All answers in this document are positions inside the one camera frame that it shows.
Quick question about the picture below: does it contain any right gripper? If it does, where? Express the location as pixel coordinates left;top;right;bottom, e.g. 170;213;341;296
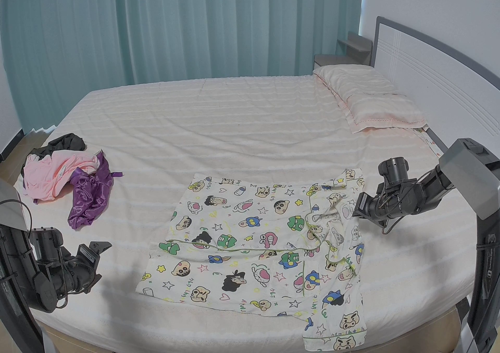
352;191;396;224

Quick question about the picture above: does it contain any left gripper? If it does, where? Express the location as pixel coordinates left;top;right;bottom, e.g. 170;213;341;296
62;241;113;295

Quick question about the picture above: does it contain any white printed pyjama top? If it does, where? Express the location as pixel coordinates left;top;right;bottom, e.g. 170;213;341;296
136;167;368;352

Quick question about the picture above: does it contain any bed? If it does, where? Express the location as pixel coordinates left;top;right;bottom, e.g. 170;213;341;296
14;16;500;353

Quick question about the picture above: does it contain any purple satin garment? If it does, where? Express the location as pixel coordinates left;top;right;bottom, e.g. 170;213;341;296
67;150;125;231

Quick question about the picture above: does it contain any pink garment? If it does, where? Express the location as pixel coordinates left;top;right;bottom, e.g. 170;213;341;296
21;150;100;204

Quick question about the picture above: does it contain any cream pillow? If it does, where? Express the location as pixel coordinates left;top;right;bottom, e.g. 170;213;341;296
312;64;428;134

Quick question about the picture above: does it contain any black garment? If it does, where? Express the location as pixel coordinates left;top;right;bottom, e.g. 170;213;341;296
31;134;86;159

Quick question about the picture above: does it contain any grey bedside table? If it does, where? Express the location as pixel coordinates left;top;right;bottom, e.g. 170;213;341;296
314;31;373;68

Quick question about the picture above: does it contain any blue-green curtain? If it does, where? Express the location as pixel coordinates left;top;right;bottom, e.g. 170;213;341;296
0;0;364;133

